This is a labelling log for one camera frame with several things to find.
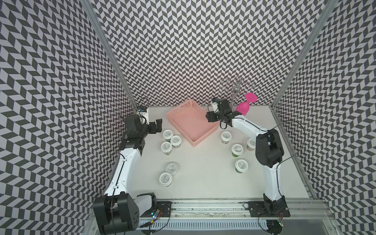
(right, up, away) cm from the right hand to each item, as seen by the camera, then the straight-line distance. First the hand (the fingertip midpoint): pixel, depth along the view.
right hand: (211, 115), depth 98 cm
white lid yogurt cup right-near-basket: (+9, -14, -5) cm, 17 cm away
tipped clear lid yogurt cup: (-24, -30, -17) cm, 42 cm away
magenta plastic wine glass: (+20, +5, -6) cm, 21 cm away
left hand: (-35, -3, -18) cm, 39 cm away
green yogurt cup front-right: (+15, -29, -17) cm, 37 cm away
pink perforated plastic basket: (-15, -4, +14) cm, 21 cm away
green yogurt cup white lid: (+14, -21, -11) cm, 28 cm away
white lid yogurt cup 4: (-27, -35, -21) cm, 49 cm away
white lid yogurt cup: (-30, -13, -3) cm, 32 cm away
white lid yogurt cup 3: (-29, -20, -10) cm, 36 cm away
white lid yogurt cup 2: (-23, -17, -7) cm, 30 cm away
